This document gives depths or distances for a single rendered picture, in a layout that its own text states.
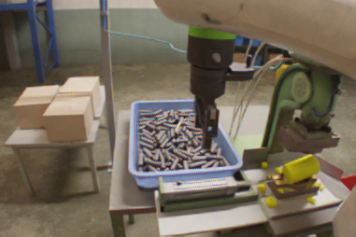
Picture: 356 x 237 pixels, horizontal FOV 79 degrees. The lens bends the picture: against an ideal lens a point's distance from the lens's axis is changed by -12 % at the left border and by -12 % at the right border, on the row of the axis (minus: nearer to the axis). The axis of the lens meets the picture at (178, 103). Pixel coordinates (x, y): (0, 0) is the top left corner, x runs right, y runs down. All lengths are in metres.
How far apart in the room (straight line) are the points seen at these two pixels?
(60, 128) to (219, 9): 1.70
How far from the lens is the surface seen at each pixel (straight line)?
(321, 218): 0.87
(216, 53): 0.44
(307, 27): 0.29
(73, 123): 1.85
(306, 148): 0.77
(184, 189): 0.72
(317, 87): 0.71
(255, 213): 0.79
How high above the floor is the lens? 1.58
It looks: 25 degrees down
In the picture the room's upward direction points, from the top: 3 degrees clockwise
